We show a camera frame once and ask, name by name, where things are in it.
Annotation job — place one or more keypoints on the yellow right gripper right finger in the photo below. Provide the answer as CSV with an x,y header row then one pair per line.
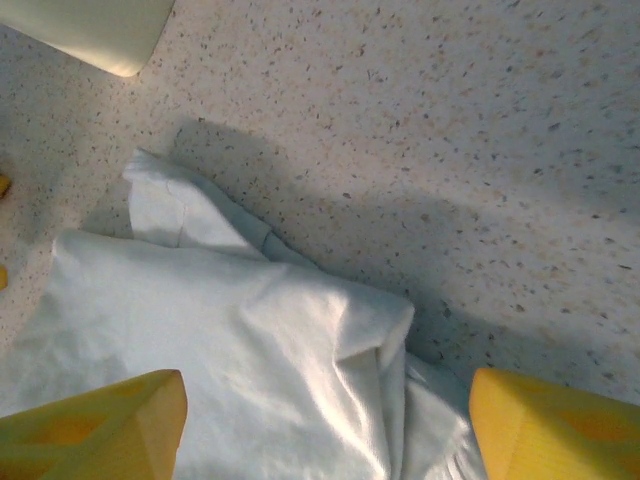
x,y
555,430

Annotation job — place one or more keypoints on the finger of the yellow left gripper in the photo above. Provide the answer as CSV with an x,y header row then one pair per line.
x,y
3,186
2,277

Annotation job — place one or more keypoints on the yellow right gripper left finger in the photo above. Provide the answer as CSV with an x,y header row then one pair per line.
x,y
90,430

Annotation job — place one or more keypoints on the white t-shirt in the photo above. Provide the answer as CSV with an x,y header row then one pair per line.
x,y
225,325

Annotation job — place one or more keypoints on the cream knife block orange top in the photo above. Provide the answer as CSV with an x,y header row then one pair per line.
x,y
90,30

